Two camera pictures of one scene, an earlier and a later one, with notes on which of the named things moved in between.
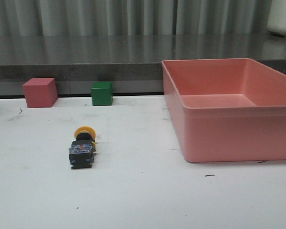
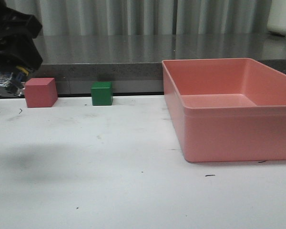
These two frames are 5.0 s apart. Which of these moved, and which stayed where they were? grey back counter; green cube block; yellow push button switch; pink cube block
Moved: yellow push button switch
Stayed: grey back counter; green cube block; pink cube block
